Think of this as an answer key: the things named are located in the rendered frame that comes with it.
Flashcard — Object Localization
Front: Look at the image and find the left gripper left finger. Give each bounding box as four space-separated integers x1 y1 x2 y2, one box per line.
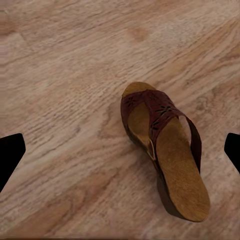
0 133 26 193

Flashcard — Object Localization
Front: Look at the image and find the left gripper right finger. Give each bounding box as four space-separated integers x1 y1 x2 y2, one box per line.
224 133 240 173

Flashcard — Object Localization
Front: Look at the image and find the sandal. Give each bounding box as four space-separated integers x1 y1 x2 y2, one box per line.
120 81 211 223

